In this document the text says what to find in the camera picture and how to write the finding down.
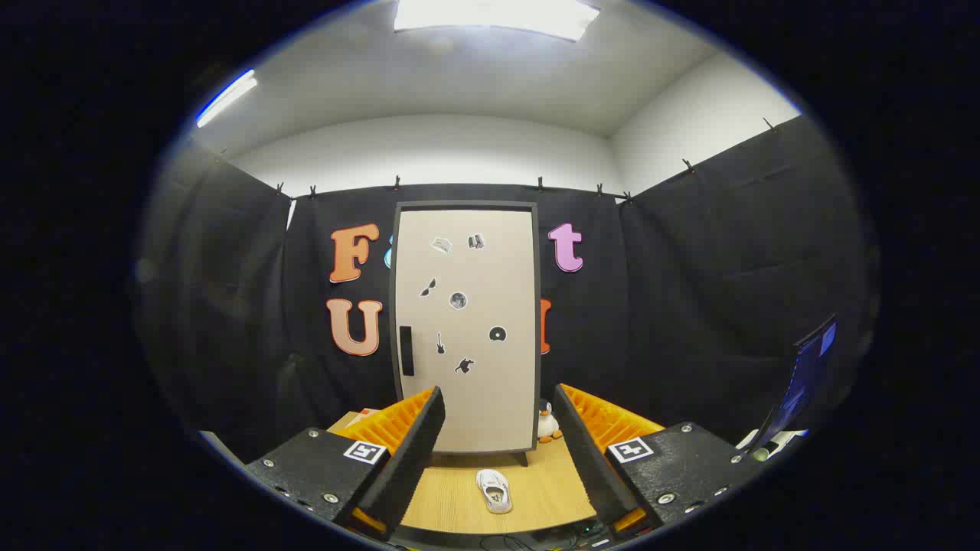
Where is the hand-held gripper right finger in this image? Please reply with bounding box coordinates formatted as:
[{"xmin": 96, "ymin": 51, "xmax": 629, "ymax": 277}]
[{"xmin": 553, "ymin": 383, "xmax": 759, "ymax": 540}]

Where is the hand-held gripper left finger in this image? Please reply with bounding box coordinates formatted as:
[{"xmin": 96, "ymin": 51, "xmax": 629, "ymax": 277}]
[{"xmin": 245, "ymin": 386, "xmax": 446, "ymax": 540}]

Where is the beige shoe cabinet door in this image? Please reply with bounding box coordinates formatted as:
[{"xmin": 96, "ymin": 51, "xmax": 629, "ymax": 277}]
[{"xmin": 397, "ymin": 209, "xmax": 535, "ymax": 454}]

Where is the white shoe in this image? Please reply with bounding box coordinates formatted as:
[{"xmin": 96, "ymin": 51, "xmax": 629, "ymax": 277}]
[{"xmin": 475, "ymin": 468, "xmax": 514, "ymax": 515}]

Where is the dark grey shoe cabinet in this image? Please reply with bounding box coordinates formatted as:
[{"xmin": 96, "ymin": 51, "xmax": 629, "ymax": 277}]
[{"xmin": 389, "ymin": 201, "xmax": 541, "ymax": 468}]

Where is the penguin plush toy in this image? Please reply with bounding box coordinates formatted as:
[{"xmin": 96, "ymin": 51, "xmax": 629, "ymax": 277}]
[{"xmin": 536, "ymin": 399, "xmax": 564, "ymax": 445}]

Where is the black backdrop cloth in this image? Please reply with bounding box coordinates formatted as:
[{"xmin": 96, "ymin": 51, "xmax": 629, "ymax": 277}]
[{"xmin": 134, "ymin": 115, "xmax": 877, "ymax": 464}]

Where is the small white object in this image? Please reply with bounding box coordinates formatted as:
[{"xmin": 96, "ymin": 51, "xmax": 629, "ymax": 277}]
[{"xmin": 737, "ymin": 429, "xmax": 809, "ymax": 462}]

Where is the dark monitor screen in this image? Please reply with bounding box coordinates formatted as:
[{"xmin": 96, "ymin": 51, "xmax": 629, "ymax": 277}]
[{"xmin": 754, "ymin": 314, "xmax": 838, "ymax": 458}]

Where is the row of black cloth clips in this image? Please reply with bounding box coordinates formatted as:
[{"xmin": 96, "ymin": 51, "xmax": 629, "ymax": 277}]
[{"xmin": 217, "ymin": 117, "xmax": 776, "ymax": 206}]

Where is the ceiling light strip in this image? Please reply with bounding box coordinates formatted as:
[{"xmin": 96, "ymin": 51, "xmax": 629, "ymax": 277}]
[{"xmin": 196, "ymin": 69, "xmax": 259, "ymax": 129}]

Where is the ceiling light panel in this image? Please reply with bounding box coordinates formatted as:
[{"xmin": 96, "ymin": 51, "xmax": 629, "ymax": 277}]
[{"xmin": 394, "ymin": 0, "xmax": 600, "ymax": 42}]

